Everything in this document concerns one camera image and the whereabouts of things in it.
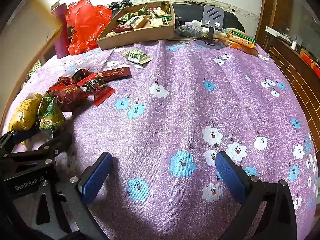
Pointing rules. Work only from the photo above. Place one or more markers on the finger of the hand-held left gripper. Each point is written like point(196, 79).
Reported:
point(57, 142)
point(21, 135)

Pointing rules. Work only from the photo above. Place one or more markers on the white green snack packet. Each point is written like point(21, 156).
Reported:
point(136, 55)

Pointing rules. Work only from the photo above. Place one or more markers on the heap of assorted snack packets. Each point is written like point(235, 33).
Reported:
point(137, 21)

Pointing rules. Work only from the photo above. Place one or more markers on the white box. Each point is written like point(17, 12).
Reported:
point(275, 32)

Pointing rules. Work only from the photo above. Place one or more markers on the brown wooden cabinet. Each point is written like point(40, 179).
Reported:
point(287, 65)

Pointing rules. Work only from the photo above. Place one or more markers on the green patterned cushion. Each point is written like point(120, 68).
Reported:
point(35, 67)

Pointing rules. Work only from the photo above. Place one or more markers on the white cloth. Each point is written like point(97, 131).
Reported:
point(198, 25)

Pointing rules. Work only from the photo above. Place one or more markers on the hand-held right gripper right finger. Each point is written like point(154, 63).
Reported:
point(228, 177)

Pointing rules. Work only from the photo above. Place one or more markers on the dark mesh bag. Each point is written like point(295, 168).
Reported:
point(187, 31)

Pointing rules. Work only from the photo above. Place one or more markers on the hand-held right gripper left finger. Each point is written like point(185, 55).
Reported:
point(97, 177)

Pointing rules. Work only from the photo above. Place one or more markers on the brown cardboard tray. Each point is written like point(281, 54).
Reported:
point(140, 36)

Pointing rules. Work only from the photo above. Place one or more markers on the small white bottle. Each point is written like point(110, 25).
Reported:
point(293, 45)

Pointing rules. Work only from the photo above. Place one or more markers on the yellow wall sticker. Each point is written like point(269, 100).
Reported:
point(55, 5)

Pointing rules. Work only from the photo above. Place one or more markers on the pale yellow snack packet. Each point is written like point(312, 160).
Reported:
point(236, 31)

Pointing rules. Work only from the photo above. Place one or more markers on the purple bottle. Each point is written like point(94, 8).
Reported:
point(61, 37)

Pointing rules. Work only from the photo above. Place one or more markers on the orange green-striped snack packet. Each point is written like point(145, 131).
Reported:
point(241, 38)

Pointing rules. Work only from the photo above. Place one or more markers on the grey phone stand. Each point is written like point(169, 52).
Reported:
point(212, 15)

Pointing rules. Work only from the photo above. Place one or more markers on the red plastic bag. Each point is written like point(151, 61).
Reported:
point(85, 22)

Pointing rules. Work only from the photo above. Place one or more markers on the black cushion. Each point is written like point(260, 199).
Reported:
point(190, 12)

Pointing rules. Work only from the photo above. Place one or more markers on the red box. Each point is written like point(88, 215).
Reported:
point(311, 63)

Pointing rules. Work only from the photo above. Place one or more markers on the pile of red snack packets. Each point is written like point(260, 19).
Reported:
point(71, 95)

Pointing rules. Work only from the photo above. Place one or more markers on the purple floral tablecloth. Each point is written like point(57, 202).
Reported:
point(175, 105)

